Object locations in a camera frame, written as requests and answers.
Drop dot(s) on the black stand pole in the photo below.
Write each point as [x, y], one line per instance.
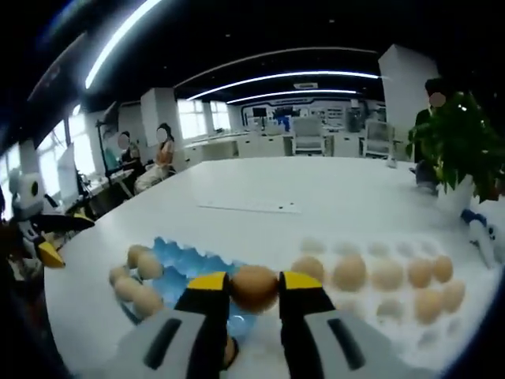
[102, 142]

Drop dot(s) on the ceiling air conditioner vent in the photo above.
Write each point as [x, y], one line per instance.
[305, 85]

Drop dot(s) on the white table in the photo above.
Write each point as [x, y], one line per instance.
[276, 177]

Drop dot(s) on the straight ceiling light strip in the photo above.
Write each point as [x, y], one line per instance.
[117, 37]

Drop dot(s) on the white power socket strip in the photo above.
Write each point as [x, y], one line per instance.
[252, 206]

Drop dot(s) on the blue egg tray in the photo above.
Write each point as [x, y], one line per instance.
[177, 268]

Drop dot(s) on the white foam tray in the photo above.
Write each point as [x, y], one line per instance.
[355, 245]

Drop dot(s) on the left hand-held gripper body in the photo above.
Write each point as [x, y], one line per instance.
[29, 197]

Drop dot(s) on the long curved ceiling light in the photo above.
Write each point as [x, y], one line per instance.
[315, 73]

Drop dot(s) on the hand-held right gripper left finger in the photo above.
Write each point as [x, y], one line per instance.
[181, 339]

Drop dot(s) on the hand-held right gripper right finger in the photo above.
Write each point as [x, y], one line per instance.
[315, 339]

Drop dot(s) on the white cabinet row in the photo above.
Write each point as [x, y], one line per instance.
[221, 146]

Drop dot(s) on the green potted plant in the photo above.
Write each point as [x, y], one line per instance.
[457, 142]

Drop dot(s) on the white tilted panel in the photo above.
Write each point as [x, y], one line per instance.
[69, 173]

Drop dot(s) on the person's left hand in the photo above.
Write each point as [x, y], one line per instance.
[16, 252]

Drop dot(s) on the black wall monitor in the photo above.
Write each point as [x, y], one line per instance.
[259, 112]

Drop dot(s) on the white mesh chair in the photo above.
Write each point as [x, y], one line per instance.
[308, 132]
[378, 136]

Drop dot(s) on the white blue device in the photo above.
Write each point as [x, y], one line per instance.
[483, 237]

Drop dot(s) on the group of brown eggs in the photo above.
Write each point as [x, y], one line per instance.
[349, 272]

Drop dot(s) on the short curved ceiling light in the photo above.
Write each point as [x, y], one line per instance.
[315, 92]

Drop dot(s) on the blue white wall display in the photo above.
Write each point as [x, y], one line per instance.
[331, 114]

